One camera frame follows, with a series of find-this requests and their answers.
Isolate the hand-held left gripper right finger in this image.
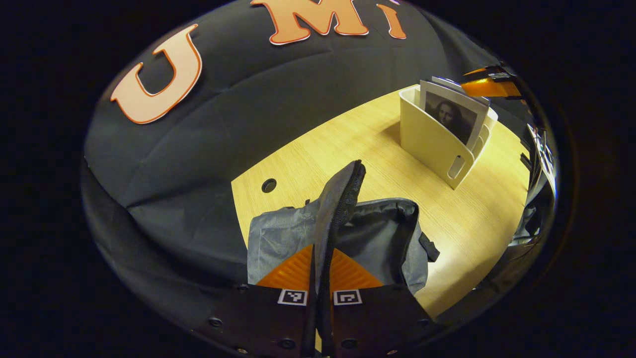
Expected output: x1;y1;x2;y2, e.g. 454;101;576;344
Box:
318;246;438;358

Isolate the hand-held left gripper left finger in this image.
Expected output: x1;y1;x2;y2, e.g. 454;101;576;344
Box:
196;244;317;358

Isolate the blue cover book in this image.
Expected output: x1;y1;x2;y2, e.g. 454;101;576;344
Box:
431;76;492;107

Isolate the white portrait cover book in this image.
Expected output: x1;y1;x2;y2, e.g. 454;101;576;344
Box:
419;80;490;147

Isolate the white bookshelf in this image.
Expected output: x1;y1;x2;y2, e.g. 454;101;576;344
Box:
399;85;498;190

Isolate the grey schoolbag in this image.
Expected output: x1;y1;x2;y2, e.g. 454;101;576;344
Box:
247;159;440;356

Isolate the black backdrop cloth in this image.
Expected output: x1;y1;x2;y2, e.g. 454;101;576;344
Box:
82;0;527;319

